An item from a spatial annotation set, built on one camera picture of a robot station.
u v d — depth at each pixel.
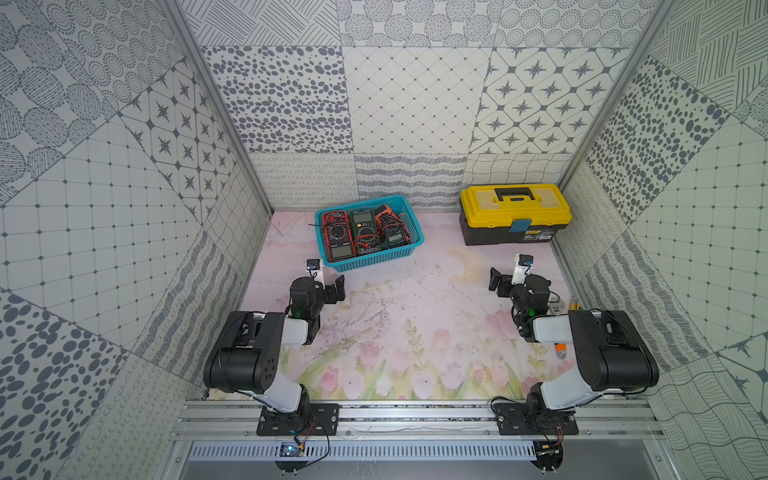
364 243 0.98
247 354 0.46
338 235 0.98
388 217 1.02
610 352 0.46
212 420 0.76
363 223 1.01
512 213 0.98
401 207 1.12
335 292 0.86
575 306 0.93
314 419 0.73
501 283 0.86
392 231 0.99
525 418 0.73
